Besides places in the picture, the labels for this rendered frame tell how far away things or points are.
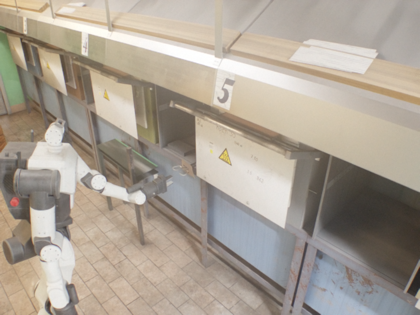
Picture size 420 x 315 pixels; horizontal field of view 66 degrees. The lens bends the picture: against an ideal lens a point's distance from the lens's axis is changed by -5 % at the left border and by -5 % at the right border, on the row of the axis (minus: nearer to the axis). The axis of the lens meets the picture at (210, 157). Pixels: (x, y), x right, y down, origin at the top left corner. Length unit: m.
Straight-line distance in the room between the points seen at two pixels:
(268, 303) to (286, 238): 0.69
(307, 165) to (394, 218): 0.66
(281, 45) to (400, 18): 0.39
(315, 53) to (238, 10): 0.51
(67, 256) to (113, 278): 1.01
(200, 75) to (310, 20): 0.46
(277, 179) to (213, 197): 0.81
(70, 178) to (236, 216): 1.10
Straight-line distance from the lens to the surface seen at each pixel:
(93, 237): 3.03
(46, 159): 1.44
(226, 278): 2.60
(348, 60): 1.09
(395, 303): 1.80
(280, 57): 1.16
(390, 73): 1.04
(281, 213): 1.58
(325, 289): 1.98
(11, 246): 1.61
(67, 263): 1.75
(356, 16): 1.30
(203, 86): 1.37
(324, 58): 1.10
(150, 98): 2.31
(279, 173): 1.48
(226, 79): 1.28
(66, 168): 1.42
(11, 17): 3.85
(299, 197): 1.64
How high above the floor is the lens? 2.00
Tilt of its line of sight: 31 degrees down
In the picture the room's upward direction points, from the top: straight up
